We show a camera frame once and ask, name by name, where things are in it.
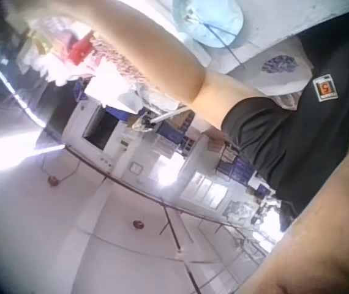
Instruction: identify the shelf of blue boxes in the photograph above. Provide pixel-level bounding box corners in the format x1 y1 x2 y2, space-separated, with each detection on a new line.
125 104 275 198

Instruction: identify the white stick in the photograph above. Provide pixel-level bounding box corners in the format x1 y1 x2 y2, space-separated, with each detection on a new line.
143 105 191 127

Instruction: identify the white cabinet with dark opening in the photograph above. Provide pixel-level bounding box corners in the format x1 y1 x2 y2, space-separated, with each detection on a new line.
61 99 132 176

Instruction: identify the thin metal rod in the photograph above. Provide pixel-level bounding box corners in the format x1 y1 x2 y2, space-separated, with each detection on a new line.
186 15 246 67

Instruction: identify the white bag with blue print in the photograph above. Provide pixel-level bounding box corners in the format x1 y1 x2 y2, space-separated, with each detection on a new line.
226 36 313 111

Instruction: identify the red plastic item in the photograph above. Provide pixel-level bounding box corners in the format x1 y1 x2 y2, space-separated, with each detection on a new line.
66 30 96 67

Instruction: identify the heap of white plastic bags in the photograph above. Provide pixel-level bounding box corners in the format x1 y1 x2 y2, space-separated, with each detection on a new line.
18 18 102 87

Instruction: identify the black metal rail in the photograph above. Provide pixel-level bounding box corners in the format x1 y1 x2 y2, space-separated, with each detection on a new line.
63 145 270 238

